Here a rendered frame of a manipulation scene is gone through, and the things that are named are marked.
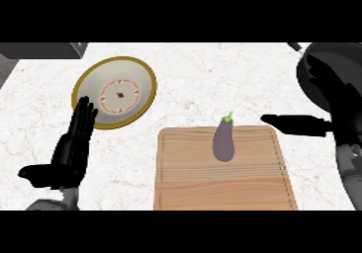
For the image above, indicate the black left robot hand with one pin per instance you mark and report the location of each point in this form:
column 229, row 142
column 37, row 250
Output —
column 71, row 148

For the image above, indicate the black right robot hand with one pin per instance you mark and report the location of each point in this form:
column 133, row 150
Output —
column 344, row 108

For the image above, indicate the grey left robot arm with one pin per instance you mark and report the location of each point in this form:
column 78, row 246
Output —
column 55, row 201

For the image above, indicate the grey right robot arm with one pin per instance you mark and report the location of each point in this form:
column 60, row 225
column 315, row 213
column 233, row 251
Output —
column 353, row 174

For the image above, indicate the black pot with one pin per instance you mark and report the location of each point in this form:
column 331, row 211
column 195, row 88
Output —
column 334, row 66

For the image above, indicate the purple eggplant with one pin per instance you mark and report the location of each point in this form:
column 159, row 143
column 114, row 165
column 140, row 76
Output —
column 223, row 145

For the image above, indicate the wooden cutting board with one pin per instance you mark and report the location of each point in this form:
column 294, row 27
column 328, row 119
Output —
column 222, row 174

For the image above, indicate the gold-rimmed grey plate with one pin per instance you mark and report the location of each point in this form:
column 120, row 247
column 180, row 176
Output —
column 115, row 92

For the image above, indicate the dark grey appliance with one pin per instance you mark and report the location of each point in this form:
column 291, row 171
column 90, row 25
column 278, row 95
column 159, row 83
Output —
column 40, row 50

